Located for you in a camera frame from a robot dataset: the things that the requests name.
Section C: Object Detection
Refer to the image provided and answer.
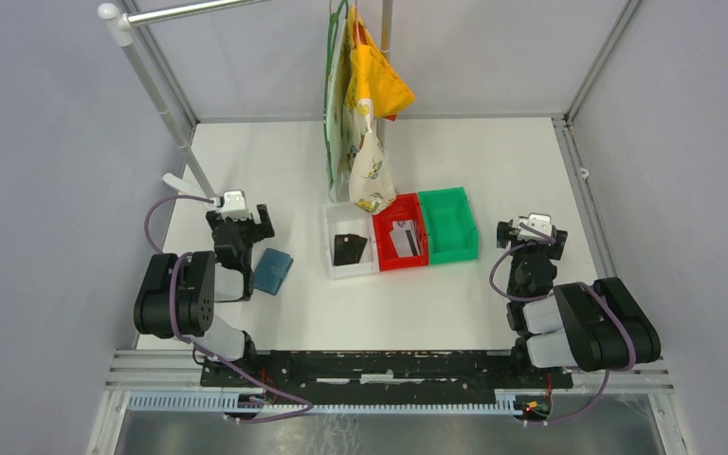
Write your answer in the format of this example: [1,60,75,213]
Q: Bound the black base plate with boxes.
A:
[198,350,573,408]

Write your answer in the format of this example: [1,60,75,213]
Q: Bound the green bin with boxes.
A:
[417,187,480,265]

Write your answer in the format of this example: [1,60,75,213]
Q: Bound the yellow cloth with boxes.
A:
[344,6,415,121]

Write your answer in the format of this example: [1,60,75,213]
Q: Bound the hanging patterned cloth bag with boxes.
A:
[323,1,396,215]

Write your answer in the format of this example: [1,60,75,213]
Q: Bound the black card in white bin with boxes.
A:
[333,233,368,266]

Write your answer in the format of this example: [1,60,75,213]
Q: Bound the vertical rack pole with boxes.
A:
[376,0,395,152]

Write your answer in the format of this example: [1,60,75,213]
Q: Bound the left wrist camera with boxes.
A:
[217,190,250,220]

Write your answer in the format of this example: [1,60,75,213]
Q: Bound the red bin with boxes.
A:
[373,193,429,272]

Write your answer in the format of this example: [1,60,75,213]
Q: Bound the white bin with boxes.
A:
[322,203,380,280]

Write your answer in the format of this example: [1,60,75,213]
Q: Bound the blue card holder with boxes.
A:
[254,247,294,296]

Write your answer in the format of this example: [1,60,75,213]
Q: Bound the white clothes rack pole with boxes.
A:
[97,1,256,201]

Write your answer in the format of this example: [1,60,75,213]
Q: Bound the white cards in red bin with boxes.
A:
[390,220,421,258]

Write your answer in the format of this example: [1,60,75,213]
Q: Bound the white cable duct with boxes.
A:
[126,391,554,416]

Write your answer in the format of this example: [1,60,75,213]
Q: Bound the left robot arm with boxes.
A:
[133,204,275,387]

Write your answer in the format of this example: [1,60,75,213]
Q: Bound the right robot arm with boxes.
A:
[492,213,662,387]

